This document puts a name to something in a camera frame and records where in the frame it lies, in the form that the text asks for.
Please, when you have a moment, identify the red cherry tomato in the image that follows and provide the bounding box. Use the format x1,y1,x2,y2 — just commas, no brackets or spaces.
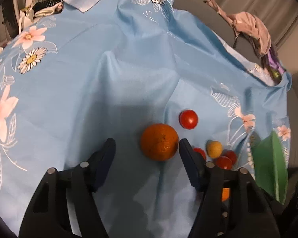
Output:
193,147,206,160
215,156,232,170
224,150,237,165
179,110,199,130

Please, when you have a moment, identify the small yellow-orange kumquat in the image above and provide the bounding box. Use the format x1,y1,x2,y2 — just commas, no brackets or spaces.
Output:
206,141,223,159

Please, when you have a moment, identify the large orange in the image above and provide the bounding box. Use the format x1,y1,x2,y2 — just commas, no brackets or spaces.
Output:
140,124,179,162

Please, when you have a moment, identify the green bowl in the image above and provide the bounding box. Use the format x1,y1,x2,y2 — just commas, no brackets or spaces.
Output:
252,131,288,204

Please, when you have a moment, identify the purple cloth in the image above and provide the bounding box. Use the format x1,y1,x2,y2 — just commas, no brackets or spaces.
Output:
261,44,285,84

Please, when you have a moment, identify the light blue floral cloth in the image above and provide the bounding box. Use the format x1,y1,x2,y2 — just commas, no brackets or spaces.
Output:
0,0,291,237

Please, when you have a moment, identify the pinkish grey crumpled garment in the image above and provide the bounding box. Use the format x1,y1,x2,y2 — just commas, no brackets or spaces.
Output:
204,0,271,58

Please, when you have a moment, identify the black and white floral cloth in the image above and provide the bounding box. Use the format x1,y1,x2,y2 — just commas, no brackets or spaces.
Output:
17,0,64,34

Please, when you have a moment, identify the grey sofa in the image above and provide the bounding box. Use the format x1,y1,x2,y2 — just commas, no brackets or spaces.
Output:
173,0,298,168

